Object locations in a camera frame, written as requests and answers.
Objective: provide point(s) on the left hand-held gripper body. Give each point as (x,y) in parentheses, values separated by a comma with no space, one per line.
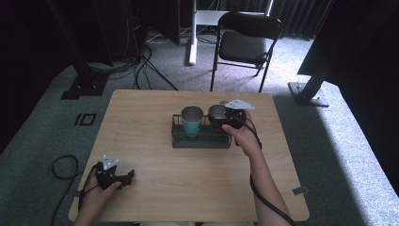
(106,175)

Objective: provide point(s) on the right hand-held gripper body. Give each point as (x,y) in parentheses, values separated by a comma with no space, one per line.
(235,114)

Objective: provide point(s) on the brown metal cup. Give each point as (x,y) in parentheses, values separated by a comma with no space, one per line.
(217,112)

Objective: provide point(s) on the teal metal cup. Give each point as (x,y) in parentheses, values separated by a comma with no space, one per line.
(192,121)

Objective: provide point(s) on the person's left hand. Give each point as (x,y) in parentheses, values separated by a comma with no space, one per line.
(97,197)

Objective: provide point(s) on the person's right hand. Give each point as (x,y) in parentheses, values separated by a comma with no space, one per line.
(246,138)

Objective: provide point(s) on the round table grommet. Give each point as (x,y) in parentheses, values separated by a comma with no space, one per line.
(223,102)

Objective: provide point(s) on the black folding chair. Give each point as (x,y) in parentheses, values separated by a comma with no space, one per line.
(244,47)

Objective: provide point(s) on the grey tape piece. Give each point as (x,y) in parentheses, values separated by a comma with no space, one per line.
(300,190)

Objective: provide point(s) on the black stand with square base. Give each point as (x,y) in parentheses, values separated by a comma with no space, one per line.
(83,75)

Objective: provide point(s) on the dark pleated curtain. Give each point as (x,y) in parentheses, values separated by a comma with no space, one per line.
(301,15)

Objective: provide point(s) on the black stand with grey base plate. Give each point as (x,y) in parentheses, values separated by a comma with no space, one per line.
(309,91)

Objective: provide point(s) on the white desk frame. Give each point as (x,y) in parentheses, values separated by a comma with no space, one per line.
(196,28)

